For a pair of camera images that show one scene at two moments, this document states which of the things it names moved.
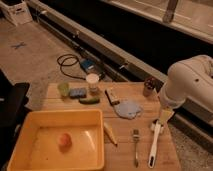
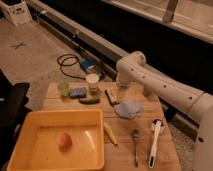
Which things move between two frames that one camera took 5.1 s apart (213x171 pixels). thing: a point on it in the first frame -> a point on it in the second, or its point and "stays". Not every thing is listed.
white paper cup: [92, 80] stays
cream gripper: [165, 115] -> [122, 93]
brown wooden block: [111, 96] stays
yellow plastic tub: [36, 147] stays
